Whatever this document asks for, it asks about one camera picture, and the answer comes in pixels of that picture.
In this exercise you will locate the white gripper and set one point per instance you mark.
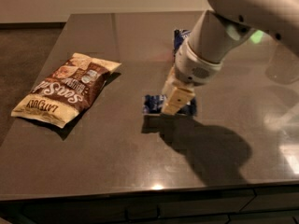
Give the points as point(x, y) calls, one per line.
point(193, 66)

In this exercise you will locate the blue rxbar blueberry wrapper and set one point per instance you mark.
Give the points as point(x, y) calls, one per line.
point(153, 104)

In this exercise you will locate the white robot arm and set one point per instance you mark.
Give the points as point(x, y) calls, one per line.
point(225, 26)

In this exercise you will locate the blue kettle chip bag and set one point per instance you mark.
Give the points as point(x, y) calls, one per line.
point(179, 36)

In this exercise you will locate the brown sea salt chip bag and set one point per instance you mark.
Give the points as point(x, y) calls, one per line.
point(68, 91)

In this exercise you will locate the dark cabinet drawers under table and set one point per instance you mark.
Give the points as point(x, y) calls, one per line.
point(277, 204)

